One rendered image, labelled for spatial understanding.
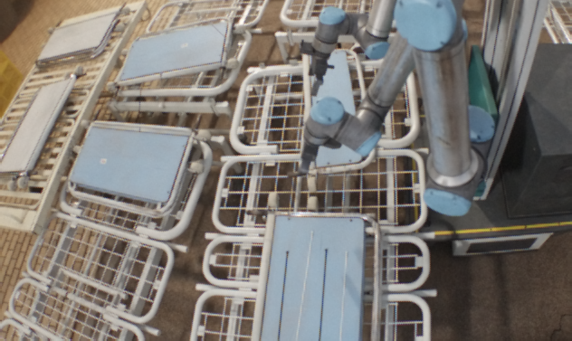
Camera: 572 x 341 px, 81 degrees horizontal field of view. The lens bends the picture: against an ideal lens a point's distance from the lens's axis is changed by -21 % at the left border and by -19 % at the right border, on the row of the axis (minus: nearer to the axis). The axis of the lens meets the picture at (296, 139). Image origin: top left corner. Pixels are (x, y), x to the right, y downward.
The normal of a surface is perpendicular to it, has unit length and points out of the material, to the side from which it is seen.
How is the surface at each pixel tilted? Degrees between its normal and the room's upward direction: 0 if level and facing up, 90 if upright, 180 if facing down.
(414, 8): 83
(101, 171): 8
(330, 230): 5
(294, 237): 5
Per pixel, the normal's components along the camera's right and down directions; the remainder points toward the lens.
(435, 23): -0.52, 0.67
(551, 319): -0.20, -0.58
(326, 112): 0.09, -0.44
